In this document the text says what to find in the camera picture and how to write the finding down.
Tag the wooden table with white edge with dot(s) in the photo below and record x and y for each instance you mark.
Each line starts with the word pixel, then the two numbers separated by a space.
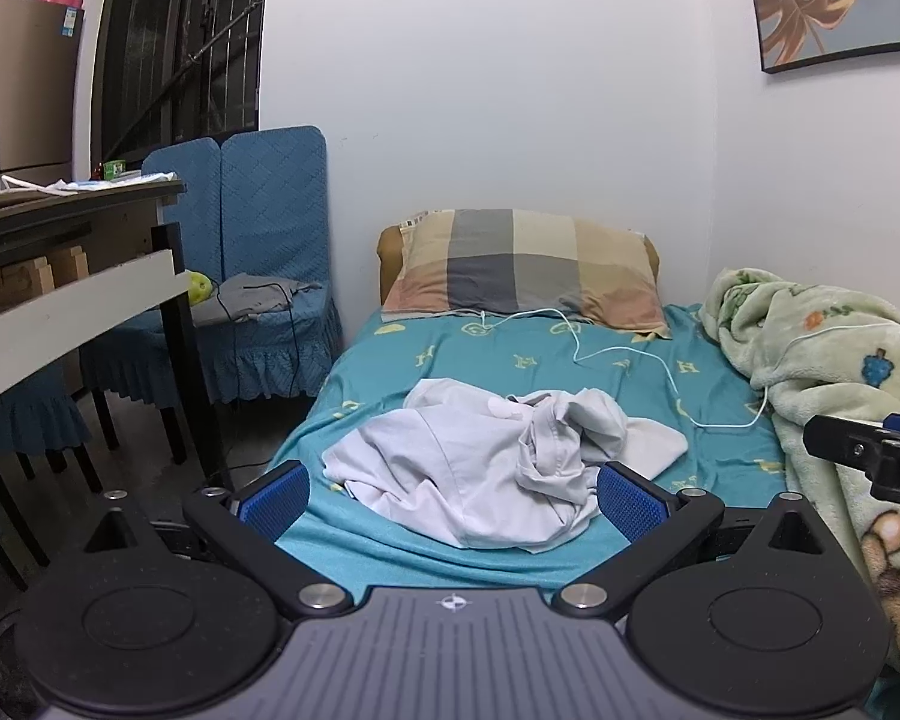
pixel 75 292

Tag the green fleece printed blanket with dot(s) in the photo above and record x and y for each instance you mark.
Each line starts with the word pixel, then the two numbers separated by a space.
pixel 825 367

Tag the white papers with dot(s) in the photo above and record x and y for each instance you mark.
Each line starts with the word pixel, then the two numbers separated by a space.
pixel 120 181

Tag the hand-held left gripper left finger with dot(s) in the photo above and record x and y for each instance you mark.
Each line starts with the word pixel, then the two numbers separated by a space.
pixel 276 499

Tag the small green box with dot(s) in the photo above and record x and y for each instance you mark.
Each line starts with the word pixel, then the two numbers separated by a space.
pixel 114 169

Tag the grey cloth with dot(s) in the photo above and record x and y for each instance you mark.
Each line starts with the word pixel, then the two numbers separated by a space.
pixel 259 296

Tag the dark window with grille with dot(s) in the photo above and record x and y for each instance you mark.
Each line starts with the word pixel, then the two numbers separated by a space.
pixel 172 37

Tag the yellow-green plush toy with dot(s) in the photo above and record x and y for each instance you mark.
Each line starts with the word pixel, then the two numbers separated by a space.
pixel 199 286

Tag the bed with teal sheet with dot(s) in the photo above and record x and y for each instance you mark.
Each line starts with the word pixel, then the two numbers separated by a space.
pixel 450 356

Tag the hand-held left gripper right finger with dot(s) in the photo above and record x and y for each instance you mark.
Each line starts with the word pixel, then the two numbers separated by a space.
pixel 631 502

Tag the plaid pillow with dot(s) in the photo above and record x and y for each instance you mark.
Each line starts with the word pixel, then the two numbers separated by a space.
pixel 525 262

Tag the white shirt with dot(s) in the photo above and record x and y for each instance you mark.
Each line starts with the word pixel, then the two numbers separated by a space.
pixel 457 457

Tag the beige refrigerator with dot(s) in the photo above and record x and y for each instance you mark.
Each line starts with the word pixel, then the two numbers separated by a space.
pixel 30 82

